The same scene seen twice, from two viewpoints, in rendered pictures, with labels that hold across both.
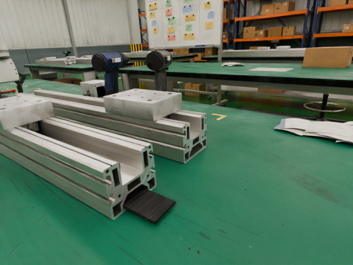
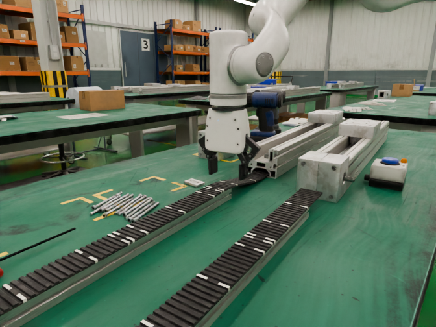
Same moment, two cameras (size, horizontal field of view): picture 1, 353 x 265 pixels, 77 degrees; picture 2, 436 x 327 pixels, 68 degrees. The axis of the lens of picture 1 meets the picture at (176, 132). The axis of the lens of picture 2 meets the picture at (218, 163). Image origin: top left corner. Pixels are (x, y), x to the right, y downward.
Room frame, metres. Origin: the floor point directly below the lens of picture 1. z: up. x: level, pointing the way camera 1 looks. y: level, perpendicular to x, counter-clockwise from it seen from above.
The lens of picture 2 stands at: (1.09, 1.51, 1.07)
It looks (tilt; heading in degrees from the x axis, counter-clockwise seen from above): 16 degrees down; 267
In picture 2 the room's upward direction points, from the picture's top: straight up
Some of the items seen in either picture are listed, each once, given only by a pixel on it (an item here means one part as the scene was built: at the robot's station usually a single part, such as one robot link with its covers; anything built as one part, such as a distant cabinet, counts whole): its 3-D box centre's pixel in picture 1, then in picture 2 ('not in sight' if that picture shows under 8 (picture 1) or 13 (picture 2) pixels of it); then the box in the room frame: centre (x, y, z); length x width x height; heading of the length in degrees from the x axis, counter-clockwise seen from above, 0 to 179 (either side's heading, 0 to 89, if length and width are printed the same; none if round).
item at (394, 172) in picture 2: not in sight; (385, 172); (0.60, 0.69, 0.81); 0.10 x 0.08 x 0.06; 144
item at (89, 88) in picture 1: (94, 92); (218, 143); (1.03, 0.37, 0.83); 0.11 x 0.10 x 0.10; 141
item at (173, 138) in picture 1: (87, 113); (306, 139); (0.68, 0.28, 0.82); 0.80 x 0.10 x 0.09; 54
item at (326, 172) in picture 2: not in sight; (327, 176); (0.79, 0.76, 0.83); 0.12 x 0.09 x 0.10; 144
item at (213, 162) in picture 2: (21, 86); (209, 159); (1.08, 0.72, 0.86); 0.03 x 0.03 x 0.07; 54
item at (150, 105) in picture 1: (143, 108); (325, 119); (0.54, 0.08, 0.87); 0.16 x 0.11 x 0.07; 54
